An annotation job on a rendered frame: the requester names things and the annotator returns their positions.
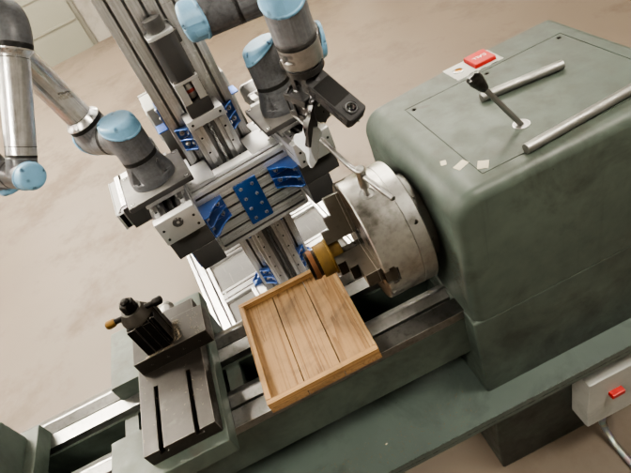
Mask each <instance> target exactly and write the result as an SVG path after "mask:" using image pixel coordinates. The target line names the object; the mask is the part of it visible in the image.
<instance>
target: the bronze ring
mask: <svg viewBox="0 0 631 473"><path fill-rule="evenodd" d="M343 252H344V251H343V249H342V247H341V246H340V244H339V242H338V241H337V240H336V241H334V242H332V243H331V244H329V245H327V243H326V241H325V240H324V239H321V242H319V243H317V244H315V245H314V246H312V249H311V250H310V251H309V250H308V251H306V252H304V253H303V254H302V255H303V257H304V259H305V261H306V263H307V265H308V267H309V268H310V270H311V272H312V274H313V276H314V278H315V280H319V279H321V278H323V277H322V276H324V275H326V277H329V276H330V275H332V274H334V273H336V272H338V273H340V269H339V267H338V265H337V263H336V261H335V259H334V257H335V256H337V255H339V254H341V253H343Z"/></svg>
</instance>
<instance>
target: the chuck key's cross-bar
mask: <svg viewBox="0 0 631 473"><path fill-rule="evenodd" d="M291 115H292V114H291ZM292 116H294V115H292ZM294 117H295V118H296V119H297V120H298V121H299V122H300V123H301V124H302V125H303V120H302V119H300V118H298V117H296V116H294ZM319 142H320V143H321V144H323V145H324V146H325V147H326V148H327V149H328V150H329V151H330V152H331V153H332V154H333V155H334V156H335V157H336V158H337V159H338V160H339V161H340V162H342V163H343V164H344V165H345V167H346V168H348V169H349V170H350V171H352V172H353V173H354V174H355V170H354V169H355V166H354V165H352V164H351V163H350V162H349V161H347V160H346V159H345V158H344V157H343V156H342V155H341V154H340V153H339V152H338V151H337V150H336V149H335V148H334V147H333V146H331V145H330V144H329V143H328V142H327V141H326V140H325V139H324V138H323V137H322V136H321V139H320V141H319ZM362 179H363V180H364V181H365V182H367V183H368V184H369V185H371V186H372V187H373V188H375V189H376V190H377V191H379V192H380V193H382V194H383V195H384V196H386V197H387V198H388V199H389V200H391V201H393V200H394V199H395V196H394V195H392V194H391V193H390V192H388V191H387V190H385V189H384V188H383V187H381V186H380V185H379V184H377V183H376V181H374V180H373V179H372V178H370V177H369V176H367V175H364V176H363V177H362Z"/></svg>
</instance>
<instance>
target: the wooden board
mask: <svg viewBox="0 0 631 473"><path fill-rule="evenodd" d="M322 277H323V278H321V279H319V280H315V278H314V276H313V274H312V272H311V270H310V269H309V270H307V271H305V272H303V273H301V274H300V275H298V276H296V277H294V278H292V279H290V280H288V281H286V282H283V283H281V284H279V285H277V286H275V287H273V288H271V289H270V290H268V291H266V292H264V293H262V294H260V295H258V296H256V297H254V298H251V299H249V300H247V301H245V302H243V303H241V304H239V305H238V306H239V312H240V315H241V319H242V322H243V326H244V328H245V331H246V335H247V338H248V342H249V345H250V347H251V351H252V354H253V358H254V363H255V367H256V370H257V372H258V376H259V379H260V383H261V386H262V389H263V392H264V395H265V399H266V402H267V405H268V407H269V409H270V410H271V411H272V412H273V413H275V412H277V411H279V410H281V409H282V408H284V407H286V406H288V405H290V404H293V403H295V402H296V401H298V400H300V399H302V398H304V397H306V396H308V395H310V393H311V394H312V393H313V392H315V391H317V390H319V389H322V388H324V387H326V386H328V385H329V384H331V383H333V382H335V381H337V380H339V379H341V378H342V377H344V376H346V374H351V373H353V372H355V371H357V370H359V369H360V368H362V367H364V366H366V365H368V364H370V363H372V362H373V361H375V360H377V359H380V358H382V356H381V354H380V351H379V349H378V347H377V344H376V343H375V341H374V339H373V337H372V335H371V334H370V332H369V330H368V328H367V327H366V325H365V324H364V322H363V320H362V318H361V316H360V314H359V312H358V311H357V309H356V307H355V305H354V304H353V302H352V300H351V298H350V296H349V295H348V293H347V291H346V289H345V288H344V286H343V284H342V282H341V281H340V279H339V277H338V275H337V273H334V274H332V275H330V276H329V277H326V275H324V276H322ZM304 285H305V286H304ZM305 287H306V288H305ZM306 289H307V291H306ZM307 292H308V293H307ZM308 294H309V295H308ZM312 301H313V303H314V305H313V303H312ZM318 316H319V317H320V319H319V317H318ZM320 320H321V321H320ZM321 322H322V323H321ZM322 324H323V325H322ZM323 326H324V327H323ZM325 330H326V331H327V333H326V331H325ZM327 334H328V335H327ZM328 336H329V337H328ZM331 344H332V345H333V347H332V345H331ZM333 348H334V349H333ZM334 350H335V351H334ZM335 352H336V353H335ZM336 354H337V355H336ZM337 356H338V357H337ZM338 358H339V359H340V361H341V362H340V361H339V359H338ZM345 372H346V374H345ZM309 392H310V393H309Z"/></svg>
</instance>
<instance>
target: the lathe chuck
mask: <svg viewBox="0 0 631 473"><path fill-rule="evenodd" d="M364 168H365V172H366V174H367V176H369V177H370V178H372V179H373V180H374V181H376V183H377V184H379V185H380V186H381V187H383V188H384V189H385V190H387V191H388V189H387V188H386V186H385V185H384V183H383V182H382V181H381V179H380V178H379V177H378V176H377V175H376V173H375V172H373V171H372V170H371V169H370V168H367V167H364ZM333 186H335V187H336V189H337V190H338V192H339V194H340V196H341V199H342V201H343V203H344V205H345V207H346V210H347V212H348V214H349V216H350V218H351V219H352V221H353V223H354V226H355V227H356V228H357V229H356V230H357V231H355V232H353V233H351V236H352V238H353V240H356V239H360V238H362V240H363V242H364V244H365V246H366V247H367V249H368V250H369V252H370V253H371V254H372V255H373V256H374V258H375V259H376V261H377V263H378V264H379V266H380V267H381V268H382V270H383V271H384V273H387V272H389V271H390V270H389V268H391V267H396V268H397V271H398V273H399V276H400V277H399V278H398V280H397V281H395V282H393V281H391V282H387V280H386V279H385V280H383V281H381V282H378V285H379V286H380V287H381V289H382V290H383V291H384V293H385V294H386V295H387V296H388V297H390V298H393V297H395V296H397V295H399V294H401V293H403V292H404V291H406V290H408V289H409V288H411V287H413V286H415V285H417V284H419V283H421V282H424V280H425V269H424V265H423V259H422V257H421V254H420V251H419V248H418V246H417V243H416V241H415V239H414V236H413V234H412V233H411V231H410V229H409V226H408V223H407V221H406V219H405V217H404V216H403V214H402V212H401V210H400V208H399V206H398V205H397V203H396V202H395V201H394V200H393V201H391V200H389V199H388V198H387V197H386V196H384V195H383V194H382V193H380V192H379V191H377V190H376V189H375V188H373V187H372V186H371V185H369V186H370V187H369V189H371V190H373V191H374V193H375V194H374V196H373V197H372V198H371V199H369V200H363V199H362V198H361V197H360V192H361V191H362V190H361V189H360V186H359V183H358V180H357V177H356V174H354V173H353V174H351V175H348V176H346V177H344V178H343V179H341V180H339V181H337V182H335V183H333V184H332V190H333V192H335V191H336V190H335V188H334V187H333Z"/></svg>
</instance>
